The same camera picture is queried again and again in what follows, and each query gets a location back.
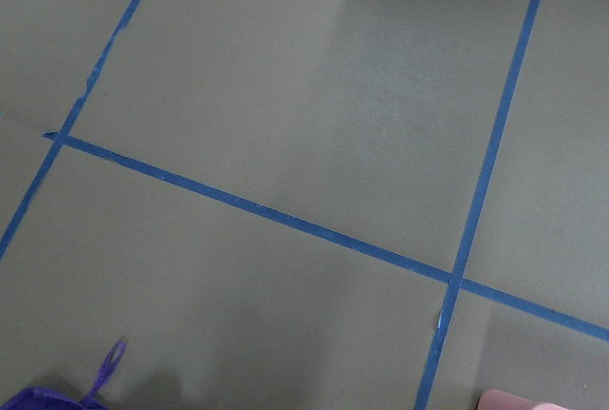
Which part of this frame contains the purple cloth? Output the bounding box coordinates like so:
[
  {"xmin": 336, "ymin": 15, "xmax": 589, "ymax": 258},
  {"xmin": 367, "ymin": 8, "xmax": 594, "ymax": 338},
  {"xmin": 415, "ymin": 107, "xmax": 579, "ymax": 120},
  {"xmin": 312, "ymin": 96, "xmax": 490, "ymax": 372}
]
[{"xmin": 0, "ymin": 339, "xmax": 128, "ymax": 410}]

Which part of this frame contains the pink plastic bin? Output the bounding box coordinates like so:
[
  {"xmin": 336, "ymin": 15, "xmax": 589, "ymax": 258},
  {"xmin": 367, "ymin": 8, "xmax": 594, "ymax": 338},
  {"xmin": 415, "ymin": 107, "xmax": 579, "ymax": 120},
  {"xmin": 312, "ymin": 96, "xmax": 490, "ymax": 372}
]
[{"xmin": 476, "ymin": 389, "xmax": 566, "ymax": 410}]

